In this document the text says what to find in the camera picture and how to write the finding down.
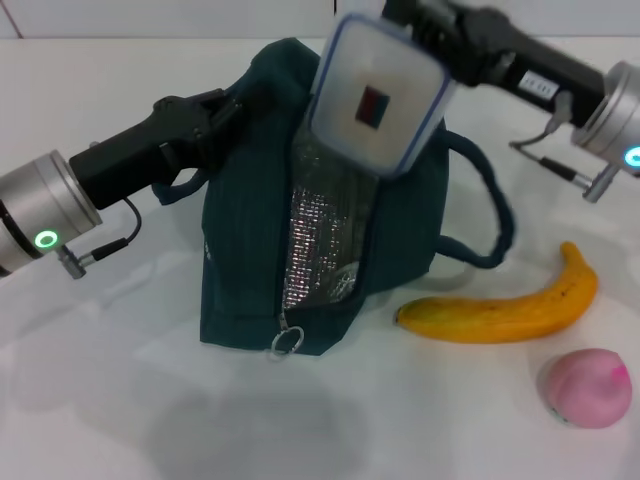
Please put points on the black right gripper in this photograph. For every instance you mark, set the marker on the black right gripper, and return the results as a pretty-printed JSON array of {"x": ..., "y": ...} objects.
[{"x": 525, "y": 60}]

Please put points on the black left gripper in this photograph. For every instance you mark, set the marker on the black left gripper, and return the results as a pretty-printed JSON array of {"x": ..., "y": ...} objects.
[{"x": 145, "y": 150}]

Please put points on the clear plastic lunch box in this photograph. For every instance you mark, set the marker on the clear plastic lunch box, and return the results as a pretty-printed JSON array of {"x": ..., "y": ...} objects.
[{"x": 380, "y": 85}]

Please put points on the dark teal insulated lunch bag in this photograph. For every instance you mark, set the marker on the dark teal insulated lunch bag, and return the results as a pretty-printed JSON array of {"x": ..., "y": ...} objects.
[{"x": 240, "y": 225}]

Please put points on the yellow banana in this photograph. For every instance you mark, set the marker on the yellow banana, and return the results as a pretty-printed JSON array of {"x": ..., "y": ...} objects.
[{"x": 500, "y": 320}]

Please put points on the pink toy peach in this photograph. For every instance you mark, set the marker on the pink toy peach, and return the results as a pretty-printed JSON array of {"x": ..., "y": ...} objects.
[{"x": 585, "y": 390}]

